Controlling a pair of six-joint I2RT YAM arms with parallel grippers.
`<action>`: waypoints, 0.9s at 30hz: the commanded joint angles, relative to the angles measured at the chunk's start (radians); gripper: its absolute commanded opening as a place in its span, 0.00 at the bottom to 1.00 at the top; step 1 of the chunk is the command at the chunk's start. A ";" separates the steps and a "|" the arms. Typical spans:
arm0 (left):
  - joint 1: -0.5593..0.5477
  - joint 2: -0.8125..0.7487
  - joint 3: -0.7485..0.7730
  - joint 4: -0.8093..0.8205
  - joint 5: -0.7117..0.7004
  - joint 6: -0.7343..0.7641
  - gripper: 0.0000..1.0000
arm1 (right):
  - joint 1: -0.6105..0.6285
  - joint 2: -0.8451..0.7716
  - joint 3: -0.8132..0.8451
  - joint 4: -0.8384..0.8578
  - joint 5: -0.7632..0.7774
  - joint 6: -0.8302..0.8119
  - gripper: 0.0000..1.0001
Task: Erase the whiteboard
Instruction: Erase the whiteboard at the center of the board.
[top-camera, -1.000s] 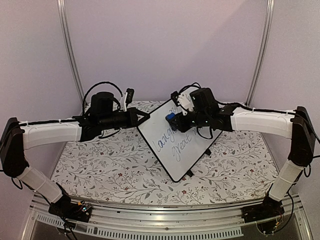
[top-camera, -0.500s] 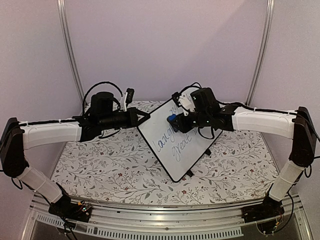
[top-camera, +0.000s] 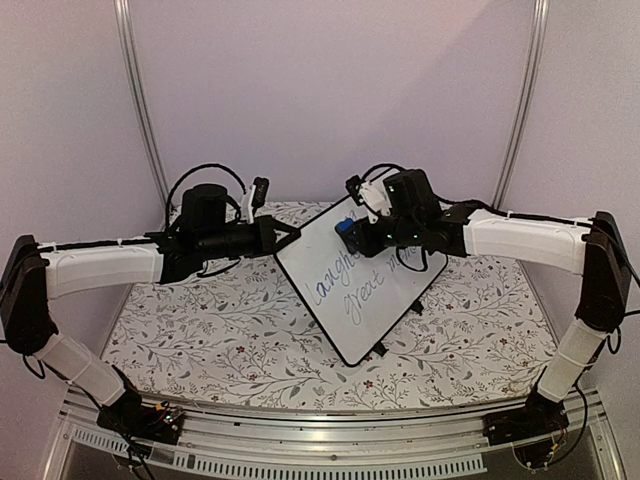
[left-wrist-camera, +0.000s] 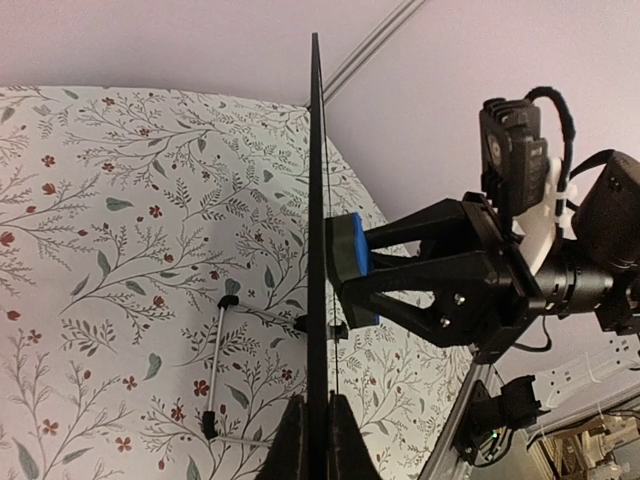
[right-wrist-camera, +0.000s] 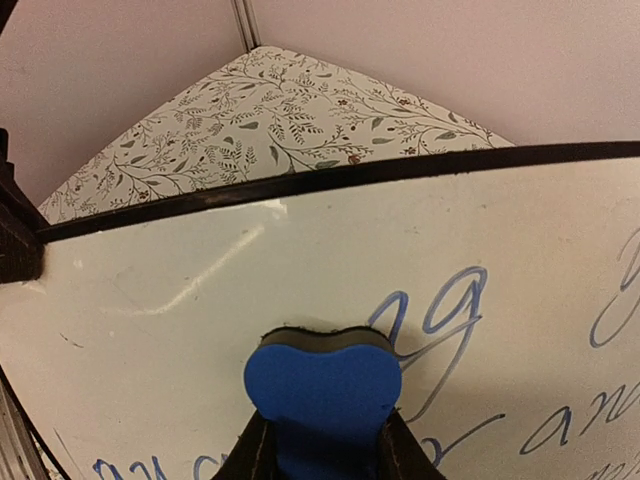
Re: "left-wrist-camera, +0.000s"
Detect front aluminium rail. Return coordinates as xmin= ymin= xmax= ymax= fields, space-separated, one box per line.
xmin=418 ymin=346 xmax=497 ymax=479

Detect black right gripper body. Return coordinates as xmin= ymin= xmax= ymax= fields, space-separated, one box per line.
xmin=463 ymin=192 xmax=540 ymax=363

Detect blue whiteboard eraser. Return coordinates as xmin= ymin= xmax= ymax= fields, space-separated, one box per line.
xmin=324 ymin=213 xmax=380 ymax=329

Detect right aluminium frame post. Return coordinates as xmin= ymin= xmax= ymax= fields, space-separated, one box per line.
xmin=324 ymin=0 xmax=430 ymax=104

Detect black wire whiteboard stand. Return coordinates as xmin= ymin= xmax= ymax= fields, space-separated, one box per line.
xmin=202 ymin=294 xmax=349 ymax=447

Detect floral patterned table mat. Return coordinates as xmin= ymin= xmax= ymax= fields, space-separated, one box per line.
xmin=0 ymin=84 xmax=474 ymax=480

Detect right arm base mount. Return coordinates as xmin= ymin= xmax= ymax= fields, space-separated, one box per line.
xmin=453 ymin=375 xmax=543 ymax=466

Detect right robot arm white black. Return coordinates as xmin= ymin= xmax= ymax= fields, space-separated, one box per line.
xmin=334 ymin=150 xmax=639 ymax=364

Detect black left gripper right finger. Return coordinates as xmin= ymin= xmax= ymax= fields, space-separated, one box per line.
xmin=327 ymin=392 xmax=378 ymax=480

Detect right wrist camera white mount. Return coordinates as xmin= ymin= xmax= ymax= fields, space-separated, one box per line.
xmin=478 ymin=98 xmax=581 ymax=274

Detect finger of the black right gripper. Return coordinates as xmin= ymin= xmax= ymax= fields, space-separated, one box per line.
xmin=365 ymin=199 xmax=473 ymax=255
xmin=342 ymin=250 xmax=510 ymax=348

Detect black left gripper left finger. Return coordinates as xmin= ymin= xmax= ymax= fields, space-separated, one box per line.
xmin=261 ymin=395 xmax=306 ymax=480

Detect white whiteboard black frame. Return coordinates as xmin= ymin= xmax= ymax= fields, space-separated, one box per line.
xmin=307 ymin=32 xmax=329 ymax=479

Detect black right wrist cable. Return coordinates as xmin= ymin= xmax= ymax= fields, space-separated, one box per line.
xmin=524 ymin=86 xmax=579 ymax=231

